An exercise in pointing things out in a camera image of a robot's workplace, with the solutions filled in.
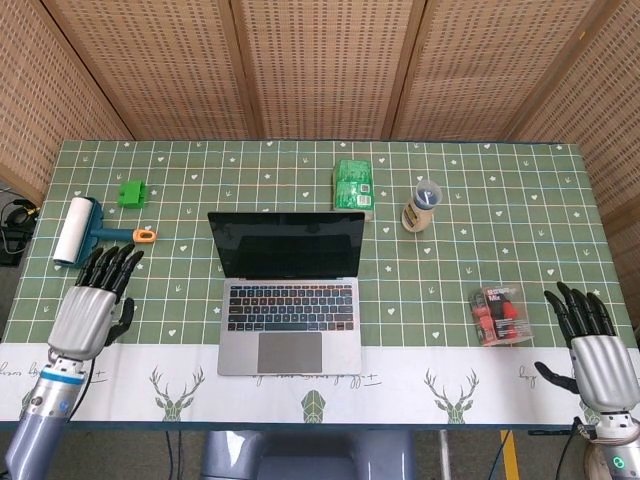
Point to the green plastic block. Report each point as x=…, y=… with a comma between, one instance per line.
x=131, y=194

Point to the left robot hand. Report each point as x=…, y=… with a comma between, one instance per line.
x=82, y=315

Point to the grey robot torso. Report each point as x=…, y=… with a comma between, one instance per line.
x=305, y=455

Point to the beige squeeze bottle blue cap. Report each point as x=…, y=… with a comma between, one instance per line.
x=417, y=215

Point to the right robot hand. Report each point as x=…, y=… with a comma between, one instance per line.
x=597, y=365

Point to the silver laptop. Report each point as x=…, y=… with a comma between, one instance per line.
x=290, y=320

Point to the green checked tablecloth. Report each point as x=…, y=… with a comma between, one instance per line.
x=430, y=280

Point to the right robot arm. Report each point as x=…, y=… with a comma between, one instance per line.
x=617, y=445

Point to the green tissue pack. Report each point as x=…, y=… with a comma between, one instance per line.
x=354, y=187

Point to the white table leg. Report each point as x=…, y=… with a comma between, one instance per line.
x=444, y=455

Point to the teal lint roller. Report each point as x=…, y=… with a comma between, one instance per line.
x=75, y=230

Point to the bamboo folding screen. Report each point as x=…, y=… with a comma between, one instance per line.
x=325, y=65

